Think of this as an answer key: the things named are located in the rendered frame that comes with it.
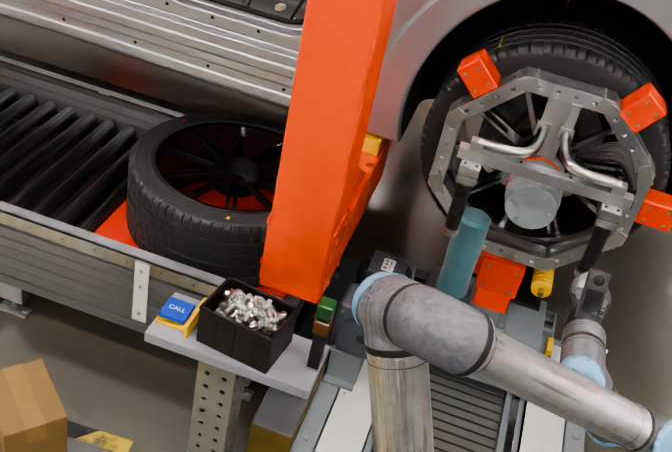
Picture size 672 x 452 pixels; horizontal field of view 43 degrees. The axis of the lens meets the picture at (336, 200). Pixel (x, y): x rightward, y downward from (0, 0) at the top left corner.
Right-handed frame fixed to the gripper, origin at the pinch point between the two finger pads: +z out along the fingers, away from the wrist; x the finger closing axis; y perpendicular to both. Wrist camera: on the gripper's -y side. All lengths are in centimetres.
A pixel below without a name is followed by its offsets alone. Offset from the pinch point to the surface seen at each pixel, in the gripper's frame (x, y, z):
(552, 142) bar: -16.4, -13.5, 30.9
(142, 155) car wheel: -130, 32, 33
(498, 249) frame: -20.0, 22.6, 30.4
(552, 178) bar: -15.0, -14.3, 11.4
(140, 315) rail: -112, 63, 1
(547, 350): 6, 65, 47
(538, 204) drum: -15.5, -3.8, 15.9
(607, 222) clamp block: 0.0, -9.2, 8.4
